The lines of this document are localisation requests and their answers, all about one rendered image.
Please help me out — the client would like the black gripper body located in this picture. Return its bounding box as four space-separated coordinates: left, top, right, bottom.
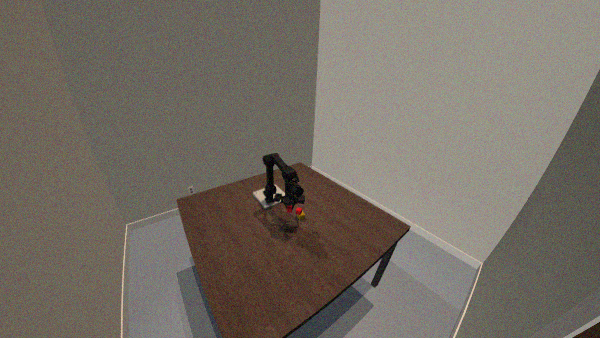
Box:
274 190 305 204

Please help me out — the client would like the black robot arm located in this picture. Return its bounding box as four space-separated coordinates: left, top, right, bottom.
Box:
262 153 304 206

